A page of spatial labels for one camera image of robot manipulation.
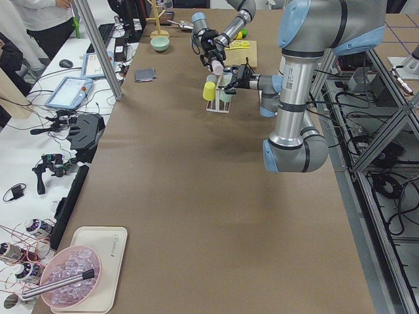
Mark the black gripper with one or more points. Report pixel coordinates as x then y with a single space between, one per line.
215 48
247 80

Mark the pink cup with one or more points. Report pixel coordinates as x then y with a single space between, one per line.
216 67

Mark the green cup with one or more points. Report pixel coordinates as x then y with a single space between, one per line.
225 97

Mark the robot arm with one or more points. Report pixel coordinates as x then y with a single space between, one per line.
307 30
246 12

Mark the grey cup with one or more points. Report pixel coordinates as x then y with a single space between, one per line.
211 78

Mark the yellow cup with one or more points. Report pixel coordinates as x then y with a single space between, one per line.
209 91

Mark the wooden cutting board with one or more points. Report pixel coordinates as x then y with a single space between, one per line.
238 57

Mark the yellow plastic knife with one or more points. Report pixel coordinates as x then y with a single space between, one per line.
239 48

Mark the metal scoop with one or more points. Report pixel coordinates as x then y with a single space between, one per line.
182 25

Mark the light green bowl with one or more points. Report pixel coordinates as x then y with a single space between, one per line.
160 44

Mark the wooden mug tree stand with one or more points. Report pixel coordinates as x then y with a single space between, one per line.
157 11

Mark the grey folded cloth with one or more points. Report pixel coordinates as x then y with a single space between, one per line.
145 75

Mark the black keyboard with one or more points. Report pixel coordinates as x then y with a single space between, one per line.
106 31

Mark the teach pendant tablet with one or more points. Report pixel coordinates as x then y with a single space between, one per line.
70 93

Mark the computer mouse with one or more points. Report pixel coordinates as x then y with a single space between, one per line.
66 64

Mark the person in white top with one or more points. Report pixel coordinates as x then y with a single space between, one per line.
48 22

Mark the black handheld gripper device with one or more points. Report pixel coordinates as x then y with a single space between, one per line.
56 164

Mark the beige tray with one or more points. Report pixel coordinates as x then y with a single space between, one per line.
109 244

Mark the metal rod with black tip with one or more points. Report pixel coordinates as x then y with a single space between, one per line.
88 274

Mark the white wire cup rack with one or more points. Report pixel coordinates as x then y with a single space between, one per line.
217 105

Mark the aluminium frame post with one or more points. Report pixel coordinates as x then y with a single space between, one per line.
100 50

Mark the black stand bracket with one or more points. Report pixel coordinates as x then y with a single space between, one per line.
84 136

